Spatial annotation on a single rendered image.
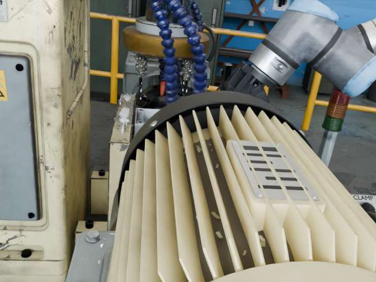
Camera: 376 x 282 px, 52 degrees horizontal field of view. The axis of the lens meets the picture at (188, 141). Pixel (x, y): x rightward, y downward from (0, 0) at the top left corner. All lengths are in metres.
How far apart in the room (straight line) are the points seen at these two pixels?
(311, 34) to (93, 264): 0.56
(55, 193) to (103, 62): 3.58
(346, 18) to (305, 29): 5.33
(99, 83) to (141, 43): 3.63
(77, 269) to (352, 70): 0.60
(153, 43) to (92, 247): 0.42
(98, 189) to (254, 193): 0.91
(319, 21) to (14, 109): 0.57
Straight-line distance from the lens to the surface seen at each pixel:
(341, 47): 0.79
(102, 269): 0.44
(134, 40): 0.77
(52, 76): 0.68
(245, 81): 0.79
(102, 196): 1.09
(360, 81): 0.81
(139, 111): 0.91
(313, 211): 0.20
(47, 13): 0.66
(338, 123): 1.32
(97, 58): 4.31
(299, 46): 0.78
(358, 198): 0.84
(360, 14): 6.14
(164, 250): 0.19
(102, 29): 4.24
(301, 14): 0.78
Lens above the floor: 1.46
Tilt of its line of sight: 24 degrees down
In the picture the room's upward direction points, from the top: 6 degrees clockwise
